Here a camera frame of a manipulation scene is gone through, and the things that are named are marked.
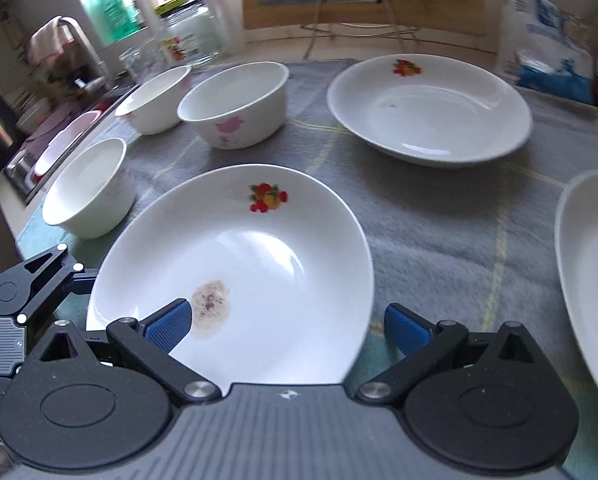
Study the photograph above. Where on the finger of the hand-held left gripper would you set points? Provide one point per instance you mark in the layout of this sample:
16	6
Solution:
81	284

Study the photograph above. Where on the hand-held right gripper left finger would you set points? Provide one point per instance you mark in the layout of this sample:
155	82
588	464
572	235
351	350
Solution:
171	327

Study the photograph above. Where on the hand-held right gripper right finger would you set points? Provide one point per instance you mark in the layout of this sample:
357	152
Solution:
408	330

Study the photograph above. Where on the white bowl pink flower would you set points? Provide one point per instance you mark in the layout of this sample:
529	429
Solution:
84	210
249	117
154	115

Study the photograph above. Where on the white plate fruit print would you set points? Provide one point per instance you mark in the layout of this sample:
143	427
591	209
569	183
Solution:
269	265
594	280
429	115

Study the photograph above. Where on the grey checked towel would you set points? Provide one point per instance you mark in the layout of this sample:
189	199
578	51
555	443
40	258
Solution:
429	220

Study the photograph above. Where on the steel sink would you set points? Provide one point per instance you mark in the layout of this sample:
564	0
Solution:
24	165

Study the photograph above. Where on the small drinking glass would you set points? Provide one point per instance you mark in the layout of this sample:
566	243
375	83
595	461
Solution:
134	62

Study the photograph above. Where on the steel faucet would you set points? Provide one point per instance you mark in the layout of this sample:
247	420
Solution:
86	45

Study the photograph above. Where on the pink cloth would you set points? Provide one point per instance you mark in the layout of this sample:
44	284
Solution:
49	40

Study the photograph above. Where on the glass jar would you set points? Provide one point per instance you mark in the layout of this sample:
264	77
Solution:
189	35

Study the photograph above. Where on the green plastic bottle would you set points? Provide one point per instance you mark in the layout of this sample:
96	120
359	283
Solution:
114	5

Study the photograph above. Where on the clear plastic cup stack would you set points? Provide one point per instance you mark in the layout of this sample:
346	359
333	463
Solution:
214	5

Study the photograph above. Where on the bamboo cutting board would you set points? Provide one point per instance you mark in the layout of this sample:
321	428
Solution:
429	17

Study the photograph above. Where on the white and blue salt bag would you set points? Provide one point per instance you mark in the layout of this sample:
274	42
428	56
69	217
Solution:
544	25

